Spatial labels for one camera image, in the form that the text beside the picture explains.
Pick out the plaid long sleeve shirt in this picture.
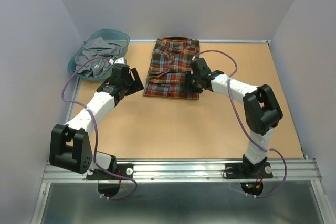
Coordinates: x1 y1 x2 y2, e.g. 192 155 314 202
143 37 200 100

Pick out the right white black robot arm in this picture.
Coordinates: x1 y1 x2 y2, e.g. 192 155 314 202
185 57 283 178

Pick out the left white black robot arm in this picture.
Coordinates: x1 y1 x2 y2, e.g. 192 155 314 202
49 63 144 179

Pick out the grey long sleeve shirt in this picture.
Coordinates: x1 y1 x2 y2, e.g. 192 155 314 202
74 37 123 79

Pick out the teal plastic basket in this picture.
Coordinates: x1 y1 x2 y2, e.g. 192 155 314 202
68 29 130 81

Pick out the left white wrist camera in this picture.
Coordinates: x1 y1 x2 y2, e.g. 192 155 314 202
108 57 127 65

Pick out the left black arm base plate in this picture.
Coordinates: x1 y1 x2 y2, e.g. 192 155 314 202
86 163 133 180

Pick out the aluminium front rail frame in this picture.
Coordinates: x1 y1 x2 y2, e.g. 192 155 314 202
30 77 329 224

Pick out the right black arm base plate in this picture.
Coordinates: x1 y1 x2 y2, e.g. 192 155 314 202
224 162 273 179

